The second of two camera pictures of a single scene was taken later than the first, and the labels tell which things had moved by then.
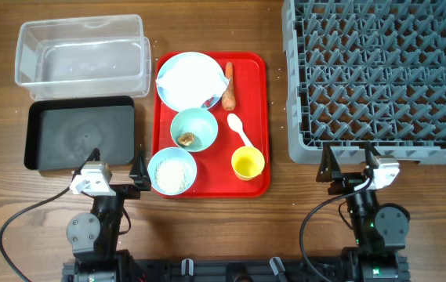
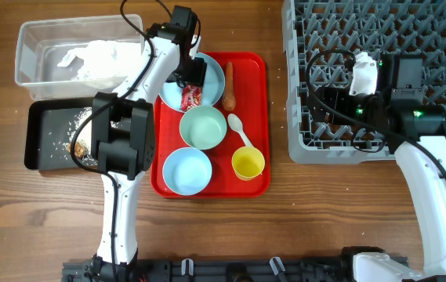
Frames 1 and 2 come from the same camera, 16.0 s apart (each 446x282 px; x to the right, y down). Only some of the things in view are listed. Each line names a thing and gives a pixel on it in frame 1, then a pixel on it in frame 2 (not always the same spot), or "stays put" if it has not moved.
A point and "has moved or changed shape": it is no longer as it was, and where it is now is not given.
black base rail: (240, 269) stays put
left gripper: (140, 178) to (197, 77)
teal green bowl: (193, 129) has moved or changed shape
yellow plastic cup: (247, 163) stays put
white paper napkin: (192, 84) to (115, 59)
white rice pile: (173, 175) to (85, 133)
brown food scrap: (186, 139) to (80, 150)
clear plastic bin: (85, 57) stays put
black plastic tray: (60, 132) stays put
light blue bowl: (172, 153) to (186, 171)
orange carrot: (229, 99) stays put
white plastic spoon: (236, 124) stays put
